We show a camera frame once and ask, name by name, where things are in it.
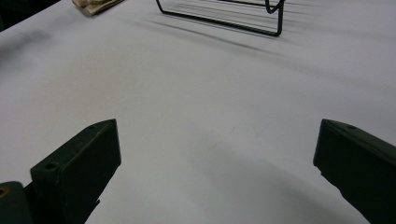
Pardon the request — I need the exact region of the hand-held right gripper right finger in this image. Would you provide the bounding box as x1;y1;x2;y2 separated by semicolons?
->
313;119;396;224

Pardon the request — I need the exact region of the black wire rack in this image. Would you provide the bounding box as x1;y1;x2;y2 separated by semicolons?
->
155;0;286;38

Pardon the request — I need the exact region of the beige cloth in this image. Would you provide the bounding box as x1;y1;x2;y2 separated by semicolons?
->
71;0;125;18

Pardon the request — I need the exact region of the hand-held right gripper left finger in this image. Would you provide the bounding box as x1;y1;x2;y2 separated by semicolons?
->
23;118;122;224

